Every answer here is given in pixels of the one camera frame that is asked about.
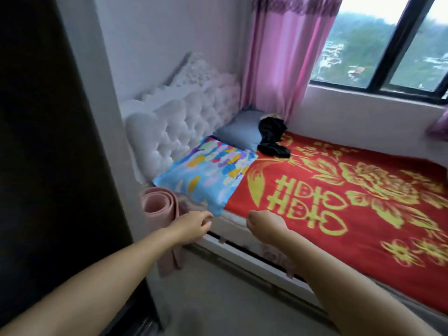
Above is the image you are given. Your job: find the wide pink curtain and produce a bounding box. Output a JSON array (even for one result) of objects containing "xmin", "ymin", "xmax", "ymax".
[{"xmin": 241, "ymin": 0, "xmax": 345, "ymax": 123}]

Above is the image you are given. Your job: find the white tufted headboard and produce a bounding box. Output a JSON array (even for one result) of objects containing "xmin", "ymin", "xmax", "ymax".
[{"xmin": 119, "ymin": 52, "xmax": 242, "ymax": 182}]

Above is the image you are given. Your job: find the red bedsheet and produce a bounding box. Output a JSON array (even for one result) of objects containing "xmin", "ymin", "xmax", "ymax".
[{"xmin": 224, "ymin": 131, "xmax": 448, "ymax": 314}]

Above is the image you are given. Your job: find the black garment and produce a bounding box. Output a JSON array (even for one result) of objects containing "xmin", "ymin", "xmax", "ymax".
[{"xmin": 257, "ymin": 116, "xmax": 292, "ymax": 160}]

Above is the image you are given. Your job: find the pink rolled mat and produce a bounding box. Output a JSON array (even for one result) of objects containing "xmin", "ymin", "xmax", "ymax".
[{"xmin": 140, "ymin": 187, "xmax": 186, "ymax": 277}]

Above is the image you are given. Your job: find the white bed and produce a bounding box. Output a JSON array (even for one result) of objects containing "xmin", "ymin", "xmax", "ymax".
[{"xmin": 119, "ymin": 52, "xmax": 448, "ymax": 329}]

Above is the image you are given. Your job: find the person's right hand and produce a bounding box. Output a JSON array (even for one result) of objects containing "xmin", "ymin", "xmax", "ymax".
[{"xmin": 246, "ymin": 210, "xmax": 290, "ymax": 244}]

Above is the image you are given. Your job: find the colourful patterned pillow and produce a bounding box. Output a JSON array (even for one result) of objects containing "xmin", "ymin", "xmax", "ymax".
[{"xmin": 153, "ymin": 136, "xmax": 259, "ymax": 217}]

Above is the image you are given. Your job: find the person's left hand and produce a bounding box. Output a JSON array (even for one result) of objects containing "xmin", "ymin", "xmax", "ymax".
[{"xmin": 168, "ymin": 210, "xmax": 214, "ymax": 245}]

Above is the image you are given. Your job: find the grey pillow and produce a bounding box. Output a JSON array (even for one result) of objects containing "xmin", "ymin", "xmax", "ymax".
[{"xmin": 213, "ymin": 108, "xmax": 267, "ymax": 153}]

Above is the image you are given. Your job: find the person's right forearm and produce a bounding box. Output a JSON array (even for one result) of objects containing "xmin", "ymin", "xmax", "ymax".
[{"xmin": 273, "ymin": 231, "xmax": 442, "ymax": 336}]

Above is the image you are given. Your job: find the person's left forearm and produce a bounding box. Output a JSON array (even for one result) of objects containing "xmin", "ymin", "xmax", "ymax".
[{"xmin": 0, "ymin": 229, "xmax": 186, "ymax": 336}]

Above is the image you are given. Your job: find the black framed window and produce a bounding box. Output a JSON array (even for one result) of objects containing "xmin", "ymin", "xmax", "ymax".
[{"xmin": 310, "ymin": 0, "xmax": 448, "ymax": 104}]

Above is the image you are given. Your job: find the tied pink curtain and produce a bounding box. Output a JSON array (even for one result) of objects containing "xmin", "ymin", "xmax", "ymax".
[{"xmin": 426, "ymin": 108, "xmax": 448, "ymax": 143}]

